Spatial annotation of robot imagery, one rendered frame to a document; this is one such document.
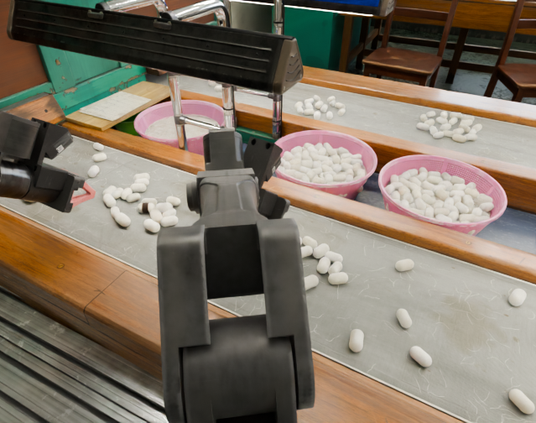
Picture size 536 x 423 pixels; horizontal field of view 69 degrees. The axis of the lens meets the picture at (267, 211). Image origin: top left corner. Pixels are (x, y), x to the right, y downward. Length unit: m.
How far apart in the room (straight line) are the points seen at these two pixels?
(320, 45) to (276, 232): 3.23
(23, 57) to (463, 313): 1.15
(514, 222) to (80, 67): 1.23
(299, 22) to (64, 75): 2.47
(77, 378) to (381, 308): 0.50
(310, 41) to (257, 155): 2.91
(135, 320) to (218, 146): 0.29
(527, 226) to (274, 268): 0.88
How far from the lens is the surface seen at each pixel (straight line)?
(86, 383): 0.72
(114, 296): 0.68
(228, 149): 0.53
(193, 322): 0.25
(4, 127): 0.69
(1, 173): 0.69
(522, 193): 1.09
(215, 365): 0.25
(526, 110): 1.45
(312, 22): 3.43
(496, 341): 0.71
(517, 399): 0.65
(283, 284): 0.25
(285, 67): 0.58
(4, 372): 0.79
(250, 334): 0.26
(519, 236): 1.04
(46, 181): 0.72
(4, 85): 1.21
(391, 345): 0.64
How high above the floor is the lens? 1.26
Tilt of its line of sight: 39 degrees down
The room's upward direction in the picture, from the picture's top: straight up
